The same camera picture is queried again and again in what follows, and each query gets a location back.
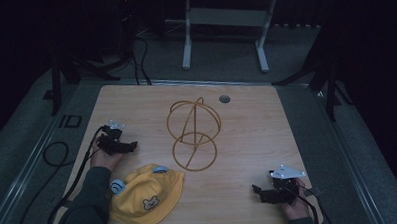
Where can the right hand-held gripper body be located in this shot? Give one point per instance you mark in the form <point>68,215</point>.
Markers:
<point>284,189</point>

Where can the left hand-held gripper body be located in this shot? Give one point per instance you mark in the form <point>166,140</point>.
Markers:
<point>112,145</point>

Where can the person's left hand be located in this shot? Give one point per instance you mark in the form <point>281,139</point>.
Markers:
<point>103,159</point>

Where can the person's right hand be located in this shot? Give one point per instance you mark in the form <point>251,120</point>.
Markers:
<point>300,210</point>

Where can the yellow bear-print bucket hat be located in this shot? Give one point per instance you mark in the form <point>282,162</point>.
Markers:
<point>146,194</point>

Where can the black metal stand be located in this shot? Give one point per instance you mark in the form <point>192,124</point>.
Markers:
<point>330,87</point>
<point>56,80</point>

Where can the grey table grommet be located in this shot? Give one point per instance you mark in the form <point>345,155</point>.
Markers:
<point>224,98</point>

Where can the metal floor rail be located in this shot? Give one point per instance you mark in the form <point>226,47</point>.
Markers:
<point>28,164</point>
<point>351,160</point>
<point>185,81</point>

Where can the white metal table frame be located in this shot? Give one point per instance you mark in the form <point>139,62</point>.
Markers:
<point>223,17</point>

